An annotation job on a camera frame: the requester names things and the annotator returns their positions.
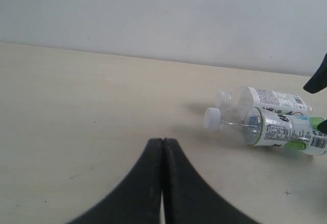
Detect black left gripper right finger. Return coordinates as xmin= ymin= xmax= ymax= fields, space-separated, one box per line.
xmin=163 ymin=138 xmax=257 ymax=224

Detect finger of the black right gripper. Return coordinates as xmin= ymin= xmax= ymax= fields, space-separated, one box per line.
xmin=317 ymin=120 xmax=327 ymax=131
xmin=303 ymin=54 xmax=327 ymax=94

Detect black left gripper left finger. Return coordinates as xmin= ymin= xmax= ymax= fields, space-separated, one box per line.
xmin=70 ymin=138 xmax=163 ymax=224

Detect green lime label bottle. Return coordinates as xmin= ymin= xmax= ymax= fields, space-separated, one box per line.
xmin=204 ymin=107 xmax=326 ymax=156

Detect colourful floral label bottle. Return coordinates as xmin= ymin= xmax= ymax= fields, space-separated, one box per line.
xmin=215 ymin=86 xmax=312 ymax=116

